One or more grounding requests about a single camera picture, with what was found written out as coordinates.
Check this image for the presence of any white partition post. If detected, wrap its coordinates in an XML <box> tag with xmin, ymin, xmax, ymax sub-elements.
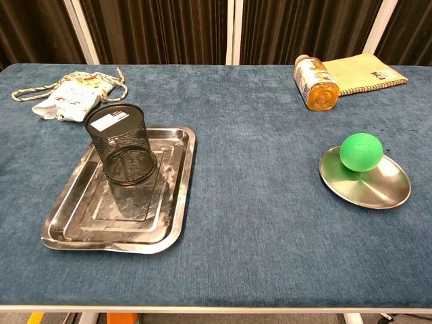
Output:
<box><xmin>361</xmin><ymin>0</ymin><xmax>400</xmax><ymax>55</ymax></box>
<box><xmin>63</xmin><ymin>0</ymin><xmax>101</xmax><ymax>65</ymax></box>
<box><xmin>225</xmin><ymin>0</ymin><xmax>244</xmax><ymax>66</ymax></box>

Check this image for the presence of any tan spiral notebook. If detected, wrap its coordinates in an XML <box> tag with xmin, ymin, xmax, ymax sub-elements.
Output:
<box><xmin>322</xmin><ymin>53</ymin><xmax>409</xmax><ymax>97</ymax></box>

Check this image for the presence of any white printed snack bag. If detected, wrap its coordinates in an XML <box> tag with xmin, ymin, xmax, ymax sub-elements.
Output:
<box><xmin>31</xmin><ymin>72</ymin><xmax>115</xmax><ymax>123</ymax></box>

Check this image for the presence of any rectangular steel tray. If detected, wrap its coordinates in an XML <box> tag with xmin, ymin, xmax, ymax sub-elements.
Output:
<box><xmin>40</xmin><ymin>125</ymin><xmax>197</xmax><ymax>254</ymax></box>

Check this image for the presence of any dark brown pleated curtain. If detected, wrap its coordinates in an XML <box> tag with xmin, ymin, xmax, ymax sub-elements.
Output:
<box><xmin>79</xmin><ymin>0</ymin><xmax>229</xmax><ymax>65</ymax></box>
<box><xmin>375</xmin><ymin>0</ymin><xmax>432</xmax><ymax>68</ymax></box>
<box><xmin>0</xmin><ymin>0</ymin><xmax>87</xmax><ymax>72</ymax></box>
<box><xmin>240</xmin><ymin>0</ymin><xmax>384</xmax><ymax>65</ymax></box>

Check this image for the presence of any round steel plate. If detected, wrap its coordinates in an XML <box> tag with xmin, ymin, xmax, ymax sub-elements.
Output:
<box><xmin>319</xmin><ymin>145</ymin><xmax>412</xmax><ymax>210</ymax></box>

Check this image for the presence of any amber tea bottle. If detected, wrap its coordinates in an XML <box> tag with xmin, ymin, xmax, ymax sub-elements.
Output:
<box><xmin>293</xmin><ymin>54</ymin><xmax>340</xmax><ymax>111</ymax></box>

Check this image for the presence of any braided white brown rope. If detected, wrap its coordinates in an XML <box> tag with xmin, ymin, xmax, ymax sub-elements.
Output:
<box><xmin>11</xmin><ymin>66</ymin><xmax>129</xmax><ymax>103</ymax></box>

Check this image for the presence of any black cylindrical canister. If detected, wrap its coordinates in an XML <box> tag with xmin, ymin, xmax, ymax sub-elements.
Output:
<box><xmin>84</xmin><ymin>104</ymin><xmax>158</xmax><ymax>186</ymax></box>

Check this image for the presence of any white metal table frame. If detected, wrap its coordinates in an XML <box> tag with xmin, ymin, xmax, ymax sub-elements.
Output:
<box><xmin>0</xmin><ymin>304</ymin><xmax>432</xmax><ymax>324</ymax></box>

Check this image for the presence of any blue fabric table cover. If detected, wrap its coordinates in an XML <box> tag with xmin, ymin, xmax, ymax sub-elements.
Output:
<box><xmin>0</xmin><ymin>63</ymin><xmax>432</xmax><ymax>308</ymax></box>

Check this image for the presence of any green rubber ball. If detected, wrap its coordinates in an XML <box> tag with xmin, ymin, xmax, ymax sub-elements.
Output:
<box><xmin>339</xmin><ymin>132</ymin><xmax>385</xmax><ymax>173</ymax></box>

